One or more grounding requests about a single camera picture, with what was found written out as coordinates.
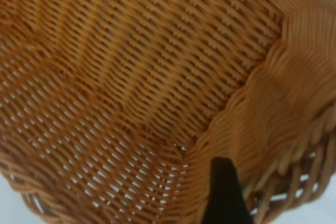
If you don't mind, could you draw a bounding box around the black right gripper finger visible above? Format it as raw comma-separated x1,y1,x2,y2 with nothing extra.
203,157,253,224

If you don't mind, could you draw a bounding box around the orange woven wicker basket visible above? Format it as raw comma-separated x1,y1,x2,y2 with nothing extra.
0,0,336,224

